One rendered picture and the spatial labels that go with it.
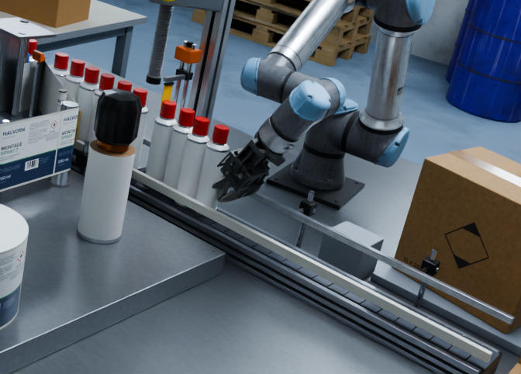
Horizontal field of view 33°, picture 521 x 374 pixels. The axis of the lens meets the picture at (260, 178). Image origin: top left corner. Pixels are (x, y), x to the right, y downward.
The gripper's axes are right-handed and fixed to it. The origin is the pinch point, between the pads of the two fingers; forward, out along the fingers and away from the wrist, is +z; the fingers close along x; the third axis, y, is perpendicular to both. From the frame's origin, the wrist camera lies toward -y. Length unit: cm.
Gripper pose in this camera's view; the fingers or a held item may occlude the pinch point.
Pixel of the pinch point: (223, 196)
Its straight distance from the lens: 190.4
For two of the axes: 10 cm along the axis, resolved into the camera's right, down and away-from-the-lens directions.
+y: -5.7, 1.9, -8.0
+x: 5.8, 7.8, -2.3
